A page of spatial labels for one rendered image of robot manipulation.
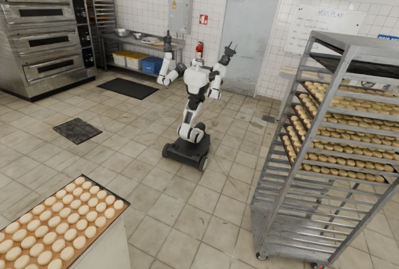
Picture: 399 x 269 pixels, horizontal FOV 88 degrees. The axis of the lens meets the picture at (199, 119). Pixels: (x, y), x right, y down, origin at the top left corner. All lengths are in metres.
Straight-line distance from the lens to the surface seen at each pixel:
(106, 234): 1.34
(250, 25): 4.76
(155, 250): 2.16
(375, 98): 1.33
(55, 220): 1.33
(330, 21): 4.67
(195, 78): 2.24
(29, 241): 1.30
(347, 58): 1.14
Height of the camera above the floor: 1.93
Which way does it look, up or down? 31 degrees down
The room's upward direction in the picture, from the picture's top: 7 degrees clockwise
